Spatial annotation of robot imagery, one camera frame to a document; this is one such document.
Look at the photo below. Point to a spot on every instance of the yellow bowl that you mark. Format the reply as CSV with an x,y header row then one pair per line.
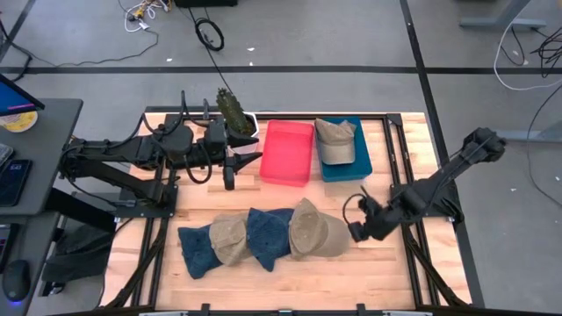
x,y
19,123

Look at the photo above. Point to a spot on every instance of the green cactus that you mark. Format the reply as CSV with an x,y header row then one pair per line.
x,y
232,112

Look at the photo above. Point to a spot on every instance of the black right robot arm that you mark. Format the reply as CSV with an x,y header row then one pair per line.
x,y
439,180

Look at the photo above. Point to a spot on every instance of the red translucent plastic bin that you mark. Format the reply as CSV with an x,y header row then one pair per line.
x,y
285,153

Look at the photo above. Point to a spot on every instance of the grey keyboard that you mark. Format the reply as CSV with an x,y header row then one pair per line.
x,y
5,153

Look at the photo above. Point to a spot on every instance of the white plant pot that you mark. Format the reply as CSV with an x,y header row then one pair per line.
x,y
255,123

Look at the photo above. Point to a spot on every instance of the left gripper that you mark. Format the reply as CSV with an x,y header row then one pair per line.
x,y
228,175

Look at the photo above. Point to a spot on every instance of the grey desk leg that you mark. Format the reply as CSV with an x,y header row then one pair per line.
x,y
500,23

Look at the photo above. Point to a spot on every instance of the black computer mouse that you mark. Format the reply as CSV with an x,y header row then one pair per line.
x,y
16,278

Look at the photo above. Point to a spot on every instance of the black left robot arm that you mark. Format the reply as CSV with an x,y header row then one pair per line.
x,y
110,151

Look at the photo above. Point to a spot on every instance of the black floor box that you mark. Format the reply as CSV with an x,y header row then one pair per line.
x,y
206,3

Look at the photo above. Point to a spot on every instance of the dark blue denim cap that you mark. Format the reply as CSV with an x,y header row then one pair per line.
x,y
268,239
197,254

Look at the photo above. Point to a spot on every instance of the black smartphone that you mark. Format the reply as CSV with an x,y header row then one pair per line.
x,y
13,182

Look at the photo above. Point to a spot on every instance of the dark grey desk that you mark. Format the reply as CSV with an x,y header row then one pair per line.
x,y
48,131

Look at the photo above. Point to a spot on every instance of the teal plastic bin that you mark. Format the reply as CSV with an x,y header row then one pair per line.
x,y
347,173

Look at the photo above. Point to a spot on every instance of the black aluminium table frame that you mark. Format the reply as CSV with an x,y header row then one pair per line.
x,y
394,119

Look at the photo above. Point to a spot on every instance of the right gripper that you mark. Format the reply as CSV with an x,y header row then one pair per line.
x,y
377,221

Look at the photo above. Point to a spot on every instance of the computer monitor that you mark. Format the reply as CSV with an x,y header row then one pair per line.
x,y
13,98

